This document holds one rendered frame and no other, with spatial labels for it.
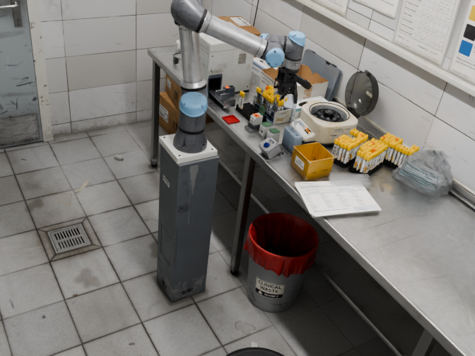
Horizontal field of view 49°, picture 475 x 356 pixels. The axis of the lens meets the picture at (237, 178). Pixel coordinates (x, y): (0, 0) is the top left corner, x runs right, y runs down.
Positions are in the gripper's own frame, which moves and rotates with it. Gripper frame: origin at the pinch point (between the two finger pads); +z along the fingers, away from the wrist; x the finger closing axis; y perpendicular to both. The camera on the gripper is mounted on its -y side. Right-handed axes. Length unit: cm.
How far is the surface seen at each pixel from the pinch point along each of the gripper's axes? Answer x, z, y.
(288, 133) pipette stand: 7.2, 9.1, 0.7
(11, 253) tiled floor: -44, 108, 129
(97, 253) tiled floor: -34, 107, 84
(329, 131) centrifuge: 7.9, 8.8, -19.8
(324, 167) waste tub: 31.3, 12.3, -6.3
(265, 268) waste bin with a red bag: 29, 72, 10
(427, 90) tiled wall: 21, -18, -56
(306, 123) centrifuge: -4.3, 11.6, -14.3
